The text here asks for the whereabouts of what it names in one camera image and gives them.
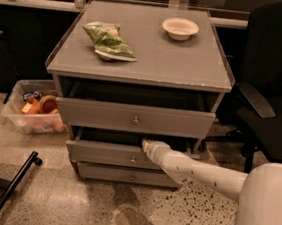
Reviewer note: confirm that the black office chair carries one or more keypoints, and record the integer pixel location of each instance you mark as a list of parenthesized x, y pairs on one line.
[(254, 106)]

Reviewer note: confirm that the grey drawer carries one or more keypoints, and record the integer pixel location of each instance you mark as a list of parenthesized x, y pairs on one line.
[(126, 175), (116, 148), (135, 118)]

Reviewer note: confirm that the black metal stand leg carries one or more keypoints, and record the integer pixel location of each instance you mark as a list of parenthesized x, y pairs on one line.
[(9, 186)]

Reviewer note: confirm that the grey drawer cabinet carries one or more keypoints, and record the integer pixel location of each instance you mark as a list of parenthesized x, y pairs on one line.
[(186, 75)]

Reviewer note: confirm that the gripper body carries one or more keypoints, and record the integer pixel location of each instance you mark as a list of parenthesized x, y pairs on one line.
[(157, 151)]

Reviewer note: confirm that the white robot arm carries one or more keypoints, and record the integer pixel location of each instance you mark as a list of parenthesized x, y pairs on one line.
[(258, 193)]

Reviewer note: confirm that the grey bottom drawer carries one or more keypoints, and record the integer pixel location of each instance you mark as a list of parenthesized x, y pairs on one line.
[(126, 175)]

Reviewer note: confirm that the clear plastic storage bin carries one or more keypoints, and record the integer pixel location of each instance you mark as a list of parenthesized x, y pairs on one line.
[(22, 90)]

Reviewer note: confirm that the green chip bag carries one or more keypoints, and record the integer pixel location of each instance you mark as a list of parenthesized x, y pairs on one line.
[(108, 43)]

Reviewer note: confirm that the white paper bowl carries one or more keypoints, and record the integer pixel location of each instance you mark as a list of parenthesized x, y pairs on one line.
[(179, 28)]

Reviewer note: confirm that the orange items in bin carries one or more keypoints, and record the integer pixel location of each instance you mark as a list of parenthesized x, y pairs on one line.
[(44, 105)]

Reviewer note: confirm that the grey top drawer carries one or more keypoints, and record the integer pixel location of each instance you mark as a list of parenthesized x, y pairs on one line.
[(135, 118)]

